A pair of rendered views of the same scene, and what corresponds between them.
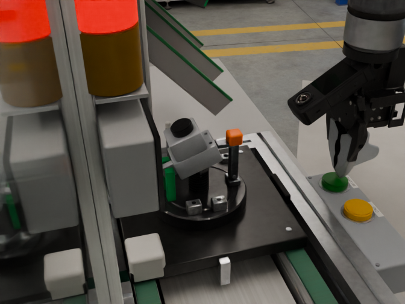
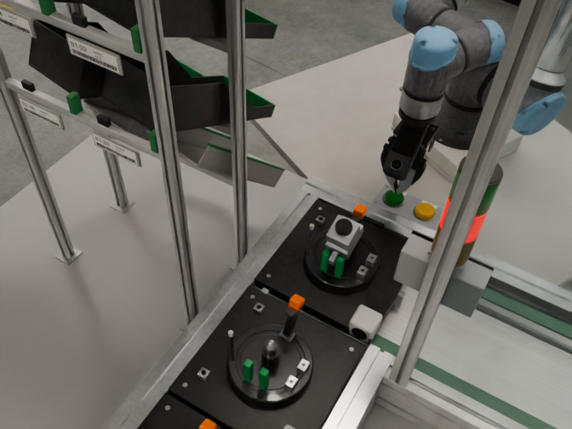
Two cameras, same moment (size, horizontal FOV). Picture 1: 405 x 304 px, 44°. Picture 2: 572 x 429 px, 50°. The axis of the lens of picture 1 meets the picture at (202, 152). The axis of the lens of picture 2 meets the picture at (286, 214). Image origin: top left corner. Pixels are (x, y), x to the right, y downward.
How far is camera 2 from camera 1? 0.77 m
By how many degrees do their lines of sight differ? 38
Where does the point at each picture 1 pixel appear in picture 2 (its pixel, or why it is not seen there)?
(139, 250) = (367, 322)
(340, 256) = not seen: hidden behind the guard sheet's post
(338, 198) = (405, 208)
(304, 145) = (302, 165)
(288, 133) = not seen: hidden behind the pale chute
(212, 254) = (393, 294)
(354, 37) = (420, 113)
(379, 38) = (436, 110)
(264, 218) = (390, 250)
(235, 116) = not seen: hidden behind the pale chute
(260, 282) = (409, 291)
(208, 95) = (271, 175)
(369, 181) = (371, 174)
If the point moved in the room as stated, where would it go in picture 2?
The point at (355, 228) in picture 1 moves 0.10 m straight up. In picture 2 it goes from (434, 225) to (445, 191)
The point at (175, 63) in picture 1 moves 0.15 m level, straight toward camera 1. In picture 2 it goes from (251, 167) to (311, 208)
